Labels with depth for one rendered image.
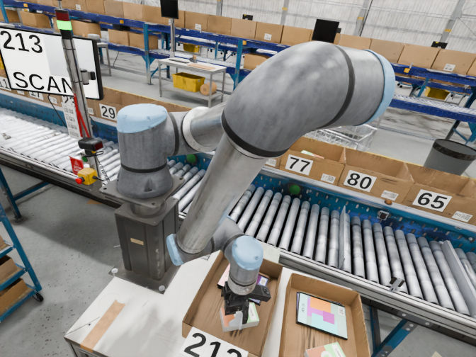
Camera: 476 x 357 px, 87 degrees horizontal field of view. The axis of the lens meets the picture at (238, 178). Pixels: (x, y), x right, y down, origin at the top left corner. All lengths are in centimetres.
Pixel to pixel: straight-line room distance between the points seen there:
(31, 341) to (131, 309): 105
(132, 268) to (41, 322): 105
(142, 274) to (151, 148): 59
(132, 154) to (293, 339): 87
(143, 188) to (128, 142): 15
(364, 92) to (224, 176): 24
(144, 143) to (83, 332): 69
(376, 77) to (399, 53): 572
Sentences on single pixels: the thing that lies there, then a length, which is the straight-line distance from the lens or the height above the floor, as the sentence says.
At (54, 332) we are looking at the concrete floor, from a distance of 209.
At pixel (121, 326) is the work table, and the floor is 75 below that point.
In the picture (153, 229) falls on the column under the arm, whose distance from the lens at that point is 96.
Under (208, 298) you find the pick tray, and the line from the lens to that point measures 113.
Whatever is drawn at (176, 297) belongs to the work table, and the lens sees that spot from 115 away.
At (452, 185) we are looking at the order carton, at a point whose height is 98.
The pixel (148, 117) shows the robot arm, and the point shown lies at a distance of 80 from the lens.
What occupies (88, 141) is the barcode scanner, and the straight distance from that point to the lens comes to 154.
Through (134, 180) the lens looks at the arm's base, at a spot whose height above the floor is 124.
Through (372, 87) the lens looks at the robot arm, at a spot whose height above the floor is 167.
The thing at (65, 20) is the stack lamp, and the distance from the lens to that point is 148.
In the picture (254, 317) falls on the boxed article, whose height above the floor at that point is 82.
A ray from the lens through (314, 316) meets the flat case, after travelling 116.
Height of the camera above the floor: 172
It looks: 32 degrees down
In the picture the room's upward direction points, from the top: 8 degrees clockwise
